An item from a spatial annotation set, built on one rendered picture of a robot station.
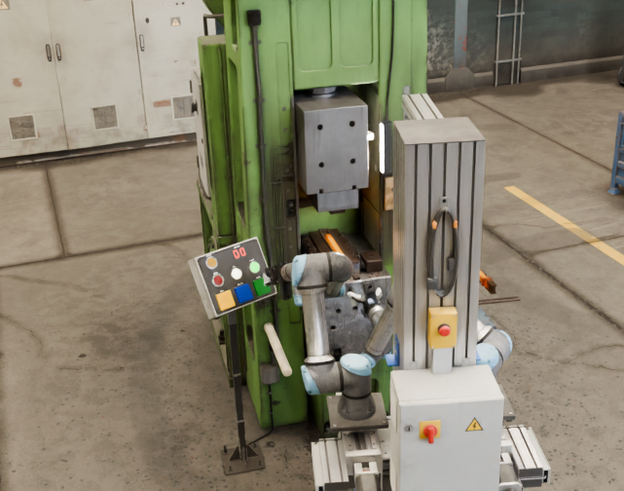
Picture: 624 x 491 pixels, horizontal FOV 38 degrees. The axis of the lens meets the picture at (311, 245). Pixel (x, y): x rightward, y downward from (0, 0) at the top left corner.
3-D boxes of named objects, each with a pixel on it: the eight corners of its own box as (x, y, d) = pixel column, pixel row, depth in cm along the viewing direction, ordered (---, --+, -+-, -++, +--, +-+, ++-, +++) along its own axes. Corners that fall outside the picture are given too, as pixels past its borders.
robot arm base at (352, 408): (378, 419, 351) (378, 397, 347) (339, 422, 351) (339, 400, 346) (373, 397, 365) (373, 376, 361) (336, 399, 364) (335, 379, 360)
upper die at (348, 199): (358, 207, 430) (358, 188, 426) (317, 212, 426) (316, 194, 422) (335, 178, 467) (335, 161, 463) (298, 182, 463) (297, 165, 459)
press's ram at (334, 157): (385, 185, 429) (385, 102, 412) (307, 195, 421) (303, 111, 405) (360, 158, 466) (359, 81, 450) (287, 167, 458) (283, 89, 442)
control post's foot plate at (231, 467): (268, 469, 455) (267, 454, 451) (224, 476, 450) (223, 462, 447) (259, 443, 474) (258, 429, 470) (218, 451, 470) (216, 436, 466)
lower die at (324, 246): (359, 275, 445) (359, 258, 441) (320, 280, 441) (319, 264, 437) (337, 241, 482) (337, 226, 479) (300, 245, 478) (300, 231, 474)
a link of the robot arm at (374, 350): (416, 291, 350) (372, 378, 378) (427, 281, 358) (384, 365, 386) (391, 276, 353) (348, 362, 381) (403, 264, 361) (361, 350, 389)
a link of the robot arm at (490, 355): (461, 383, 354) (462, 354, 348) (474, 366, 364) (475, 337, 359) (491, 391, 348) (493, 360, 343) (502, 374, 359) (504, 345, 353)
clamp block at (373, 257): (383, 271, 447) (383, 259, 445) (366, 273, 445) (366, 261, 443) (376, 261, 458) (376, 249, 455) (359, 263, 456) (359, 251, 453)
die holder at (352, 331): (391, 354, 461) (391, 276, 442) (319, 366, 453) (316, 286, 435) (360, 304, 511) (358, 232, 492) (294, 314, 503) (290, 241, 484)
